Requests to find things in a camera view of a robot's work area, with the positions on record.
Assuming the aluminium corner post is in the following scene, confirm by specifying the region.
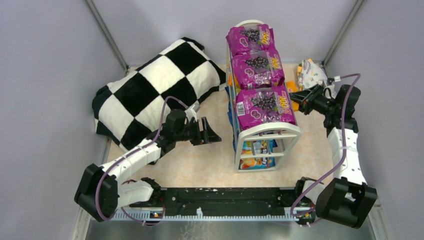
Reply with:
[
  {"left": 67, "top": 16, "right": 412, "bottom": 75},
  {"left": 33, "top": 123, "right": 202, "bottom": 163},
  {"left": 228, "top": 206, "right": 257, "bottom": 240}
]
[
  {"left": 84, "top": 0, "right": 129, "bottom": 73},
  {"left": 321, "top": 0, "right": 367, "bottom": 69}
]

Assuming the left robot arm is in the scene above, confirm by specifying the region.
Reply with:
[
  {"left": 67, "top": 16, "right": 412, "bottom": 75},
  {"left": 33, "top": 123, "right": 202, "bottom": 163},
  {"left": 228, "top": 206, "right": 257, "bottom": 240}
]
[{"left": 74, "top": 104, "right": 222, "bottom": 222}]

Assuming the orange candy bag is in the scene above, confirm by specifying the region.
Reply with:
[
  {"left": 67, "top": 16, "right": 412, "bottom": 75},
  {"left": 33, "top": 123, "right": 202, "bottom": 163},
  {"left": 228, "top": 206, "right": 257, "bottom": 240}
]
[
  {"left": 227, "top": 72, "right": 235, "bottom": 88},
  {"left": 285, "top": 80, "right": 299, "bottom": 112}
]

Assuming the purple grape candy bag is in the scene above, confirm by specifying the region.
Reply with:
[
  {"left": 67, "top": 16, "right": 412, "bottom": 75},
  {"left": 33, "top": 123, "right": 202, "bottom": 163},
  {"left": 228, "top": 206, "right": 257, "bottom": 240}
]
[
  {"left": 231, "top": 48, "right": 285, "bottom": 90},
  {"left": 226, "top": 24, "right": 276, "bottom": 57},
  {"left": 235, "top": 85, "right": 297, "bottom": 130}
]

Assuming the yellow snack bag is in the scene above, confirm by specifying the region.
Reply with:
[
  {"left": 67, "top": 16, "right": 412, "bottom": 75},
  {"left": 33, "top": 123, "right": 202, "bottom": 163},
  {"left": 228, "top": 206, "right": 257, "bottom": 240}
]
[{"left": 296, "top": 58, "right": 314, "bottom": 77}]

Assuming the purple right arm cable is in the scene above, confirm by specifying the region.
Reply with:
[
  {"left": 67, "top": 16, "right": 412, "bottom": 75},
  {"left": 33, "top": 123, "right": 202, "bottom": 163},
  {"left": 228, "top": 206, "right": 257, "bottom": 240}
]
[{"left": 289, "top": 73, "right": 362, "bottom": 227}]

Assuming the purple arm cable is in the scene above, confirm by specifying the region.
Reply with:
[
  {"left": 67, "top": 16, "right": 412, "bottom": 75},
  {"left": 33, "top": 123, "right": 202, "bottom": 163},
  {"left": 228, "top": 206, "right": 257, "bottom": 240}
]
[
  {"left": 289, "top": 73, "right": 362, "bottom": 227},
  {"left": 94, "top": 96, "right": 190, "bottom": 227}
]

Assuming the white patterned snack bag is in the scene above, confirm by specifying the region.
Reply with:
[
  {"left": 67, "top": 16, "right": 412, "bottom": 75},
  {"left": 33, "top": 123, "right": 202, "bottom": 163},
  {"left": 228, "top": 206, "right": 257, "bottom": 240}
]
[{"left": 297, "top": 59, "right": 328, "bottom": 91}]

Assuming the white metal wire shelf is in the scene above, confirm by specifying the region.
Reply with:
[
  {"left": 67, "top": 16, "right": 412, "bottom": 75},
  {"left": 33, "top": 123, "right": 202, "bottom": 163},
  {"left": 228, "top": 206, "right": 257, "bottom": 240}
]
[{"left": 226, "top": 20, "right": 302, "bottom": 173}]

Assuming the left aluminium corner post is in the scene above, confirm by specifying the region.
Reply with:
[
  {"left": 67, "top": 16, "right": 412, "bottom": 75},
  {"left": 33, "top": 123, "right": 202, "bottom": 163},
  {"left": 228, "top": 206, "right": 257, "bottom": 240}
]
[{"left": 84, "top": 0, "right": 129, "bottom": 73}]

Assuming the blue Slendy snack bag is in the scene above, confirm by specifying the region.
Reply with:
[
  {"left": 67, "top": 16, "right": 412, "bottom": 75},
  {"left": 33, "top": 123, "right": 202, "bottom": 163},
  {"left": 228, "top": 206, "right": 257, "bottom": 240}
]
[
  {"left": 239, "top": 140, "right": 278, "bottom": 171},
  {"left": 224, "top": 86, "right": 237, "bottom": 151}
]

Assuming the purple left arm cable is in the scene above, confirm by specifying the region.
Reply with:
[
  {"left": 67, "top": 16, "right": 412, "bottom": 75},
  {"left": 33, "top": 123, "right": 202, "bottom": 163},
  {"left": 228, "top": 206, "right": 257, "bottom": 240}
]
[{"left": 94, "top": 96, "right": 190, "bottom": 227}]

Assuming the black white checkered pillow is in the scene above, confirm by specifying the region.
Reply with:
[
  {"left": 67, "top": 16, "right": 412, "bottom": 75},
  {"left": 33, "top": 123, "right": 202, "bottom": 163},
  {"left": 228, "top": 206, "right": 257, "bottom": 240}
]
[{"left": 91, "top": 37, "right": 226, "bottom": 151}]

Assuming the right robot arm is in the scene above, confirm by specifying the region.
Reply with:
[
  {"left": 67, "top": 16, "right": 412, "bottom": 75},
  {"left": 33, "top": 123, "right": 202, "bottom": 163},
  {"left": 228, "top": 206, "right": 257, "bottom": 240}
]
[{"left": 290, "top": 84, "right": 378, "bottom": 229}]

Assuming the right aluminium corner post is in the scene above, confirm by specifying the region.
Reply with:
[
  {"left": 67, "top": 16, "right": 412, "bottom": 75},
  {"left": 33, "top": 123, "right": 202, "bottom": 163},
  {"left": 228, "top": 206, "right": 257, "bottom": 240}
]
[{"left": 321, "top": 0, "right": 367, "bottom": 69}]

